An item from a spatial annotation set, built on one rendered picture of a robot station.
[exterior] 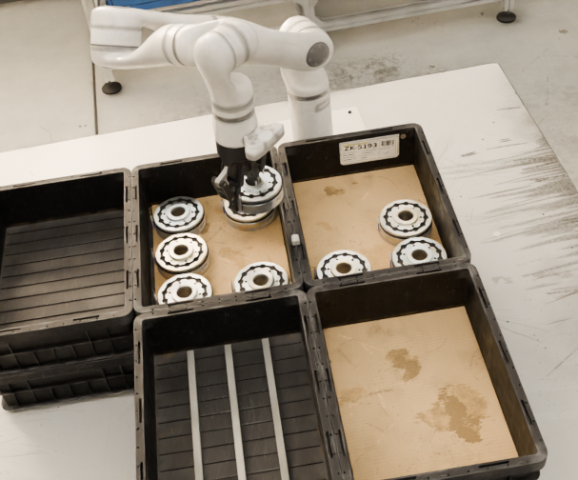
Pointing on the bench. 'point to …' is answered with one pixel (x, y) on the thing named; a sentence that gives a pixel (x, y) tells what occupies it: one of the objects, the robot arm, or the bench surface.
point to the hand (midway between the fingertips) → (244, 195)
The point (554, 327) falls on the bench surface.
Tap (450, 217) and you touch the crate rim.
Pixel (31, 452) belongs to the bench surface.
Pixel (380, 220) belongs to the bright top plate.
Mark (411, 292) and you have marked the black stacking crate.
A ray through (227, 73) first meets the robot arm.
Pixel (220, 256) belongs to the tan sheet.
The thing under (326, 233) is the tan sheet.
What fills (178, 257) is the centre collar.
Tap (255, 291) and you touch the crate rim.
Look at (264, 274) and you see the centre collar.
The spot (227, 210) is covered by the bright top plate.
